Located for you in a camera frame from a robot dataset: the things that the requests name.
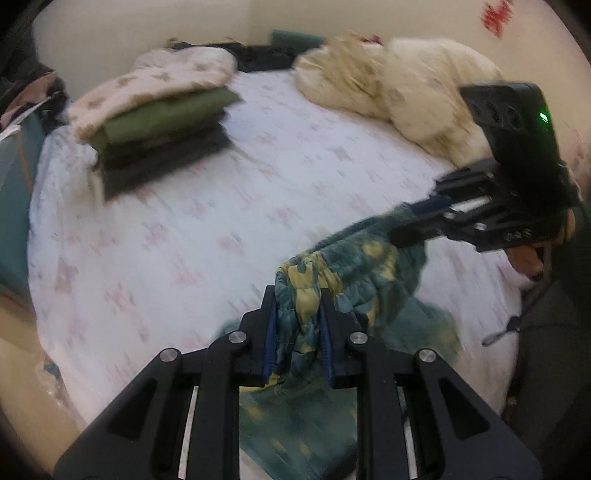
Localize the dark grey folded garment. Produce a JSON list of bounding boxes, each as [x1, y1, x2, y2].
[[98, 124, 237, 202]]

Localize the grey drawstring cord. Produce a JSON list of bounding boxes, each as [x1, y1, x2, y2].
[[481, 251, 557, 348]]

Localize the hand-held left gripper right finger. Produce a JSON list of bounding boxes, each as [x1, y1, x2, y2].
[[320, 292, 543, 480]]

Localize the person's right hand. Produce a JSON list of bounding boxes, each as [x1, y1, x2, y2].
[[508, 208, 578, 282]]

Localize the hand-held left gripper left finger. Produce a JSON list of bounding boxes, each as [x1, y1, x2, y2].
[[53, 285, 279, 480]]

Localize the cream crumpled quilt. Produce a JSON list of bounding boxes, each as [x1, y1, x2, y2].
[[293, 34, 509, 169]]

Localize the olive green folded garment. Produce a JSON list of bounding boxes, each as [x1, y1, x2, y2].
[[90, 87, 246, 151]]

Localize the dark clothing pile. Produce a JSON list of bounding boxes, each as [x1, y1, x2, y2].
[[174, 41, 302, 73]]

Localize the red wall decoration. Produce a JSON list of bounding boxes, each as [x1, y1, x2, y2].
[[480, 0, 516, 34]]

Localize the pink printed folded blanket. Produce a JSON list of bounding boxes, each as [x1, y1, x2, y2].
[[68, 46, 239, 142]]

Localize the white pink printed bed sheet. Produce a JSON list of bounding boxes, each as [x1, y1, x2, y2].
[[28, 69, 573, 435]]

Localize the person's grey clothing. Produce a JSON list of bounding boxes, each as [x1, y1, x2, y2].
[[502, 222, 591, 464]]

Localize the teal bed side panel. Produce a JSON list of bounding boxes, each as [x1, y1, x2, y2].
[[0, 110, 48, 297]]

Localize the green yellow patterned pants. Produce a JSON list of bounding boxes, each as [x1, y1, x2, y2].
[[217, 202, 463, 480]]

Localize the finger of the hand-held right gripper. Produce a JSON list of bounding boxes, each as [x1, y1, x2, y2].
[[433, 158, 500, 206], [389, 196, 492, 251]]

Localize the teal pillow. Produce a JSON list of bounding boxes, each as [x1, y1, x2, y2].
[[270, 30, 325, 52]]

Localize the dark patterned cloth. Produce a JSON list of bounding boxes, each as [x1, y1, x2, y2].
[[0, 64, 71, 136]]

